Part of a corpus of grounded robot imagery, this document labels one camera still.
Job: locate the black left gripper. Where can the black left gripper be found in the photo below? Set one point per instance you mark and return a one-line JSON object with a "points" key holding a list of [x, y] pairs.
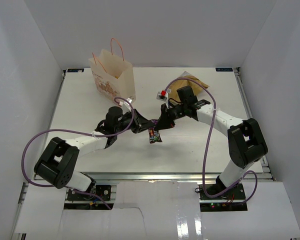
{"points": [[140, 123]]}

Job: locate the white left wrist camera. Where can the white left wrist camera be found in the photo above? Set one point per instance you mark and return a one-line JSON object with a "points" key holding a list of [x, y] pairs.
{"points": [[123, 102]]}

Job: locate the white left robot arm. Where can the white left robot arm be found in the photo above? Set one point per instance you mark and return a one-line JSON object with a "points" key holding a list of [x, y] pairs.
{"points": [[57, 163]]}

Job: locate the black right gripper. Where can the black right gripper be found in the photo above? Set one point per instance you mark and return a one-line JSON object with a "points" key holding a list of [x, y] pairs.
{"points": [[166, 120]]}

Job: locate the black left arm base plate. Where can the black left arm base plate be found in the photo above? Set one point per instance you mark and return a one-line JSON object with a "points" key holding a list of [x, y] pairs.
{"points": [[103, 191]]}

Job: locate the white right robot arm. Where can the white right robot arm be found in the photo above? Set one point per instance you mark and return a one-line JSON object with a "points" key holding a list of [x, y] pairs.
{"points": [[246, 143]]}

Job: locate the aluminium front rail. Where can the aluminium front rail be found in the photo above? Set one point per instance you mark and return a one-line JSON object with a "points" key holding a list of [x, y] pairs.
{"points": [[197, 177]]}

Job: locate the brown padded mailer envelope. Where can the brown padded mailer envelope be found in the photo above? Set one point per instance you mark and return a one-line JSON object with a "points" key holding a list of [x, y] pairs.
{"points": [[182, 83]]}

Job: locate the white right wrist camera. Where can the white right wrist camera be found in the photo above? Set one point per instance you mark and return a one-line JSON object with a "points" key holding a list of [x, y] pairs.
{"points": [[164, 96]]}

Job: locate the cream paper gift bag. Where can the cream paper gift bag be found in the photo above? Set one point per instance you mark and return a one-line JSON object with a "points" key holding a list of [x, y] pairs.
{"points": [[113, 74]]}

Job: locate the brown M&M's pack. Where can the brown M&M's pack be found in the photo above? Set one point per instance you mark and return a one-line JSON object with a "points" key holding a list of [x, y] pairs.
{"points": [[154, 136]]}

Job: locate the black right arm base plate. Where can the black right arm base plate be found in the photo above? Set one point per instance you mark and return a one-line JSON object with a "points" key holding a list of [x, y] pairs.
{"points": [[228, 202]]}

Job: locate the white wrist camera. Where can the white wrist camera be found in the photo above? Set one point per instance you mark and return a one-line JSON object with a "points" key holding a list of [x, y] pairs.
{"points": [[164, 96], [123, 102]]}

